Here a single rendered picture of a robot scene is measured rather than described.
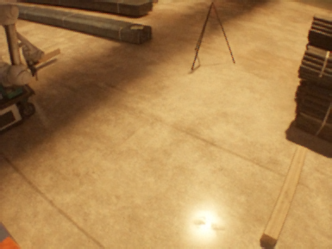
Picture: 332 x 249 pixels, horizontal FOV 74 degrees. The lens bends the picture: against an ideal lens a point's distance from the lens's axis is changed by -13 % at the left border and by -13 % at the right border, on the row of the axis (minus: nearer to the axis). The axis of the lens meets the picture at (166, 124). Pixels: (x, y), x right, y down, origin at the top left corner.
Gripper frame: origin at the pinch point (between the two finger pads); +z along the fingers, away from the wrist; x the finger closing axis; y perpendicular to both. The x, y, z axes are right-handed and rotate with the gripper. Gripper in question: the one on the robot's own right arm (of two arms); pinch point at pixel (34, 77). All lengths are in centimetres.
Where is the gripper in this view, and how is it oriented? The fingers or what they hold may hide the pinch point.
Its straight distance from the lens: 296.3
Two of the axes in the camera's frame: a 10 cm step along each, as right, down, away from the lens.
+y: -7.0, 4.7, -5.4
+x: 7.2, 4.6, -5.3
